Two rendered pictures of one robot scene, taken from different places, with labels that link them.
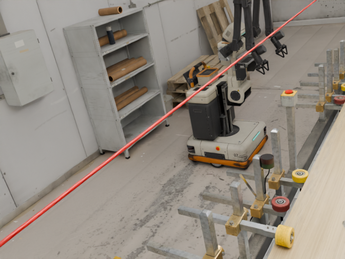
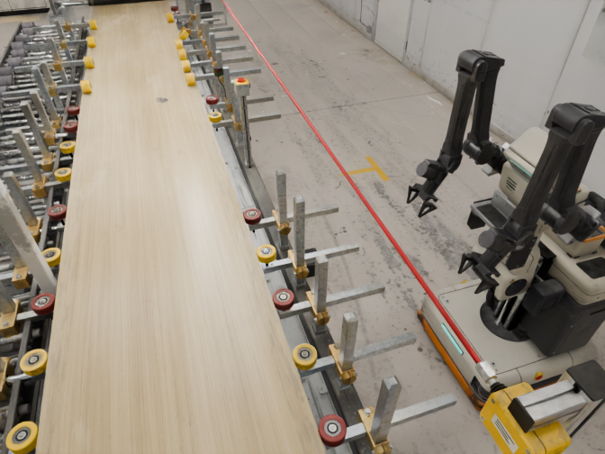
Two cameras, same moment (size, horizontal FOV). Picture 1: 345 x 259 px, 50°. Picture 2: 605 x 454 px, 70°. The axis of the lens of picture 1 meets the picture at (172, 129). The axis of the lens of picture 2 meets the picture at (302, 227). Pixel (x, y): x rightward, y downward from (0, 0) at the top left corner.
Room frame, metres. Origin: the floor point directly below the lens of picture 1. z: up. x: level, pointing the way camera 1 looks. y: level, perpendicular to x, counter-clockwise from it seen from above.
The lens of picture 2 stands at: (3.41, -2.31, 2.14)
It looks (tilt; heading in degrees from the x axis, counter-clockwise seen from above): 41 degrees down; 124
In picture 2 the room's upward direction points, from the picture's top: straight up
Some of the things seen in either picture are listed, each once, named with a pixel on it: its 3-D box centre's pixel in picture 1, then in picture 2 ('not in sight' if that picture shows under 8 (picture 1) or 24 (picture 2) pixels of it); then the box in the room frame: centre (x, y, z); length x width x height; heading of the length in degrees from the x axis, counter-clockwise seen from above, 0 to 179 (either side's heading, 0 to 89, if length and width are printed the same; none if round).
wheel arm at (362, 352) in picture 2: (333, 74); (358, 354); (3.09, -1.50, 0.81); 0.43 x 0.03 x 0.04; 53
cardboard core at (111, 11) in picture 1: (110, 11); not in sight; (4.44, 0.42, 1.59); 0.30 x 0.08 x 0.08; 53
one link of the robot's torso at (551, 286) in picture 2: (238, 93); (513, 284); (3.45, -0.72, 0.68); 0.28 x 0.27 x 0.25; 143
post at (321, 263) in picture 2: (336, 76); (320, 303); (2.88, -1.42, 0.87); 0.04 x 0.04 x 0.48; 53
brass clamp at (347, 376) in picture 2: (342, 74); (342, 363); (3.06, -1.56, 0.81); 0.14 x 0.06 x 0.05; 143
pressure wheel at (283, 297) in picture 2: not in sight; (284, 305); (2.77, -1.50, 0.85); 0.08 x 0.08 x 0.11
